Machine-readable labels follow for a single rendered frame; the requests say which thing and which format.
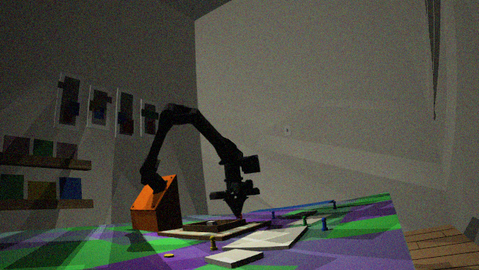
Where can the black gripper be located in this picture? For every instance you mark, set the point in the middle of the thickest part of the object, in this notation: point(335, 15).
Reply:
point(234, 203)

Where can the green pawn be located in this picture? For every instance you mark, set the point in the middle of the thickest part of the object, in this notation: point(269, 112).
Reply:
point(304, 221)

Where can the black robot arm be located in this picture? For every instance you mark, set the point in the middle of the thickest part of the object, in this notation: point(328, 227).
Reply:
point(231, 157)

